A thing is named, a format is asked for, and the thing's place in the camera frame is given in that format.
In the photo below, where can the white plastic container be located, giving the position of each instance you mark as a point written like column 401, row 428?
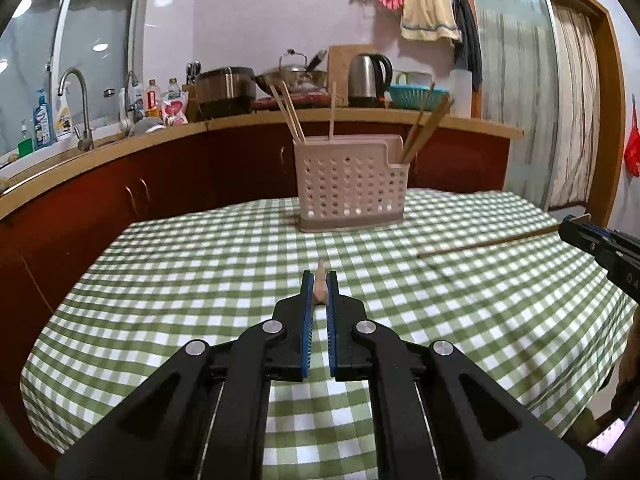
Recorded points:
column 461, row 92

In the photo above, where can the white dishes in sink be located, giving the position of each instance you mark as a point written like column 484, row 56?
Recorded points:
column 145, row 125

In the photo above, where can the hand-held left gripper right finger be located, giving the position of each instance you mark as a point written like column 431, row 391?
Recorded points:
column 331, row 345

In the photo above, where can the teal plastic colander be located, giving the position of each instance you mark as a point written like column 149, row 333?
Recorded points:
column 410, row 95

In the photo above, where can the tall steel faucet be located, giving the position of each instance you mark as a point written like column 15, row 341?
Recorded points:
column 85, row 110

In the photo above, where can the frosted glass door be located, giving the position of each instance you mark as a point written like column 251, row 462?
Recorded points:
column 515, row 85

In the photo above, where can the red and white pouch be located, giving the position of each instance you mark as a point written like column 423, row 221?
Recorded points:
column 175, row 111

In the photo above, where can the wooden kitchen countertop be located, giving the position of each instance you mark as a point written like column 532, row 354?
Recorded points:
column 125, row 152

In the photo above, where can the beige perforated utensil holder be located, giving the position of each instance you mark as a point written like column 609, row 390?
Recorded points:
column 345, row 185

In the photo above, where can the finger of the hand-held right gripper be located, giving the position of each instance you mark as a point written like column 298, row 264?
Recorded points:
column 600, row 252
column 617, row 240

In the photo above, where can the wooden knife block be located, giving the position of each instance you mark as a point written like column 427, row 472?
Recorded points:
column 191, row 102

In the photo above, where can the wooden door frame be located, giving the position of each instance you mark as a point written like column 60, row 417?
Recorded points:
column 607, row 110

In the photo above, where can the blue label soap bottle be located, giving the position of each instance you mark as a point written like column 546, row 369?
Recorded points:
column 43, row 122

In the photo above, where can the red hanging bag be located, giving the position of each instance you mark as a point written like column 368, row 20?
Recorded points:
column 634, row 150

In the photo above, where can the wooden cutting board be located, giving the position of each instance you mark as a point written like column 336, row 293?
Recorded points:
column 337, row 70

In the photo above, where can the red label bottle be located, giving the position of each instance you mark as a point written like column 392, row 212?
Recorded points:
column 152, row 100

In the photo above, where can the dark rice cooker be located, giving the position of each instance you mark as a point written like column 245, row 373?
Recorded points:
column 225, row 92

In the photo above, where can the steel electric kettle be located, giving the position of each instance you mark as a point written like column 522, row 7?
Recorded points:
column 365, row 80

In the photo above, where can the green pump bottle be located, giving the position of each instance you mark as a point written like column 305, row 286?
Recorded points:
column 25, row 145

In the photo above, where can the red stove mat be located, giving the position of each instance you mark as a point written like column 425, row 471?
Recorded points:
column 310, row 101

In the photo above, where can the dark hanging cloth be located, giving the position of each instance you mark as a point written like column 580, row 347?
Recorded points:
column 470, row 35

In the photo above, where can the yellow hanging towel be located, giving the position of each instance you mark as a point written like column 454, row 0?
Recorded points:
column 427, row 10

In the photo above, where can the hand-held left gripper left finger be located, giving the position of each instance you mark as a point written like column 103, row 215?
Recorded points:
column 307, row 340

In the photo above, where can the striped curtain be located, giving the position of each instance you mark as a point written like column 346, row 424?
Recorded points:
column 575, row 110

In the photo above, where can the green and white jug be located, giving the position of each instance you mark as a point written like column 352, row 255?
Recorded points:
column 415, row 79

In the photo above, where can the clear plastic bottle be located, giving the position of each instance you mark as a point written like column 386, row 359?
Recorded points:
column 174, row 90

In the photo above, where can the green checked tablecloth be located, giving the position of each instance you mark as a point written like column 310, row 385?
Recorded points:
column 175, row 270

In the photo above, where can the white spray bottle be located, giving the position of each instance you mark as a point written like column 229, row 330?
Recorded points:
column 64, row 117

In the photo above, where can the small steel faucet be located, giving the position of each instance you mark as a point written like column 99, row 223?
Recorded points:
column 131, row 92

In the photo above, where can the steel wok with lid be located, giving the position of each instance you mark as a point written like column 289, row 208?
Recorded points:
column 295, row 77

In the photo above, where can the sliding glass window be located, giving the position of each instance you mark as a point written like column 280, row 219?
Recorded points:
column 35, row 50

